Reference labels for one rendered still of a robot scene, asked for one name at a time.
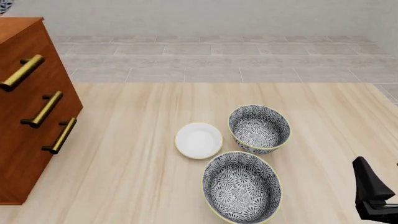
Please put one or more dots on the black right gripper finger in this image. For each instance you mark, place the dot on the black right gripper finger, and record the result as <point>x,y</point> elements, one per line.
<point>368,182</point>

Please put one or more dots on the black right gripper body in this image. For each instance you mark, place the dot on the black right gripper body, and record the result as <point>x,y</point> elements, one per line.
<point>379,210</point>

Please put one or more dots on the black patterned bowl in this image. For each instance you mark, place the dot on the black patterned bowl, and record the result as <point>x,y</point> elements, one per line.
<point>259,128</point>
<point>4,5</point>
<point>242,187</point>

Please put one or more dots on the small white bowl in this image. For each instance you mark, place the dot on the small white bowl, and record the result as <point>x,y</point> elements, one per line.
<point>199,140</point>

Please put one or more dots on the wooden cabinet drawer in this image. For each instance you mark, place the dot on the wooden cabinet drawer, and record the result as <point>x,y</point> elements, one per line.
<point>31,172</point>
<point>18,46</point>
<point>18,130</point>

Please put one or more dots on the wooden cabinet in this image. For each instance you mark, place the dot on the wooden cabinet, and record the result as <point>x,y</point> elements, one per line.
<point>18,177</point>

